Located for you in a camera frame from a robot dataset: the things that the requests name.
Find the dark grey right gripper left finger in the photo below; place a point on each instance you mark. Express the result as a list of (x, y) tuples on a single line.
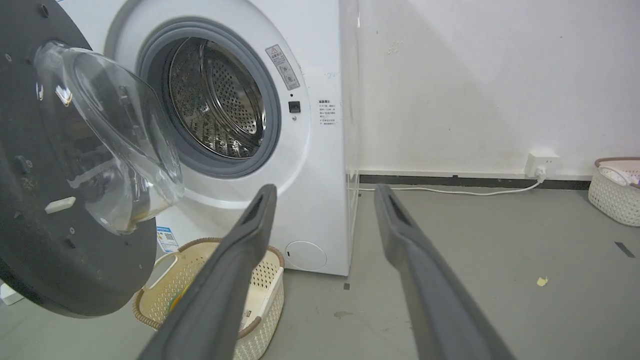
[(215, 290)]

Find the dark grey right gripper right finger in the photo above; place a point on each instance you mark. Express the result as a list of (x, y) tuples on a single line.
[(435, 300)]

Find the small yellow paper scrap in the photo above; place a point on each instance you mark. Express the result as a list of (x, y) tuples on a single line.
[(542, 281)]

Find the white perforated storage basket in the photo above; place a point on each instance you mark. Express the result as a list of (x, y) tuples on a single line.
[(616, 192)]

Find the round dark washing machine door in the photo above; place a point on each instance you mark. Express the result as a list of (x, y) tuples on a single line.
[(55, 165)]

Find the white front-load washing machine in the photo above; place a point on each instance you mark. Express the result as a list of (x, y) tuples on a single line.
[(300, 130)]

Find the white wall power socket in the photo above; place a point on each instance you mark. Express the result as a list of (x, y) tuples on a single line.
[(542, 163)]

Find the cream perforated laundry basket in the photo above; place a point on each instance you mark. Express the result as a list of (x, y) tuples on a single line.
[(260, 295)]

